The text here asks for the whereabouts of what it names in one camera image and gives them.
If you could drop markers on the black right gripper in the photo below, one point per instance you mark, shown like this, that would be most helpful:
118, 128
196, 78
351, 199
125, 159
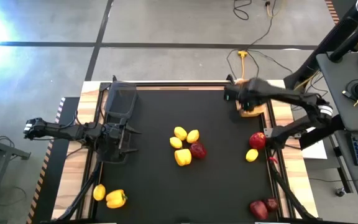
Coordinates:
253, 91

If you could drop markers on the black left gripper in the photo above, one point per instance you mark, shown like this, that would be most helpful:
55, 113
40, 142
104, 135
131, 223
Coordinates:
113, 137

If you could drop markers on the yellow lemon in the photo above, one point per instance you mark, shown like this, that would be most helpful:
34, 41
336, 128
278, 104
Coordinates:
176, 142
99, 192
193, 136
252, 155
180, 133

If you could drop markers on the red apple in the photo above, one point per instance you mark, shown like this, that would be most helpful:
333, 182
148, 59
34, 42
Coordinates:
257, 140

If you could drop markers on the yellow bell pepper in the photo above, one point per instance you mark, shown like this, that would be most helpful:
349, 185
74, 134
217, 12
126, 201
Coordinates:
116, 198
183, 157

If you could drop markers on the dark red bell pepper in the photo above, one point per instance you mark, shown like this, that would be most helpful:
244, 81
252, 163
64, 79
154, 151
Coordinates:
198, 150

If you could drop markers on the small dark red fruit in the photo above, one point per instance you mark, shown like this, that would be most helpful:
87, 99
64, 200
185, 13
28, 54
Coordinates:
271, 204

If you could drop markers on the light red bell pepper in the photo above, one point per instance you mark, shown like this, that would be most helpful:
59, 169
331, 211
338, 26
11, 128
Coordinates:
258, 210

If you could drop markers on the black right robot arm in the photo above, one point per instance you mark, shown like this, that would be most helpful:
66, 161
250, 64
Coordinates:
294, 96

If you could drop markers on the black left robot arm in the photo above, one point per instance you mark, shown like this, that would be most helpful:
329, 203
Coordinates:
61, 132

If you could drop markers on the tan plastic basket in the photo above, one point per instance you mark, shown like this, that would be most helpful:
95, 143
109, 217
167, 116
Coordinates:
253, 113

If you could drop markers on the black table mat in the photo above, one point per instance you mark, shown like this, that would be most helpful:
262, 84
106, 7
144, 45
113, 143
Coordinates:
197, 186

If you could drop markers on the black floor platform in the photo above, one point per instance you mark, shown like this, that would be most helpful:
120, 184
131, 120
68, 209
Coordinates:
51, 174

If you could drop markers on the striped hazard tape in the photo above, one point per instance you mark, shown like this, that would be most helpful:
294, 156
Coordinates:
43, 161

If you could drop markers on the black tower fan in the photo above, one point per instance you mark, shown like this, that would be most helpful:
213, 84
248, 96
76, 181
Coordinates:
322, 49

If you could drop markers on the white paper sheet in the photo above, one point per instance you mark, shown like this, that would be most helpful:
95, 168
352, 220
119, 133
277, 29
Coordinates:
315, 151

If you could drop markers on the grey desk top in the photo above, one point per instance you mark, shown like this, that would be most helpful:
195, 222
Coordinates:
337, 93

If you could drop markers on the black monitor pole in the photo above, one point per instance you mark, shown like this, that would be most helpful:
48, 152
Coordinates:
350, 40

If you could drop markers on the desk caster wheel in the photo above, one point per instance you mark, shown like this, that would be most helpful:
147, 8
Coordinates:
340, 192

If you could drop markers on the black diagonal frame strut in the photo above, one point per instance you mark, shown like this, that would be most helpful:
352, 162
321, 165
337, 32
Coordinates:
287, 193
82, 193

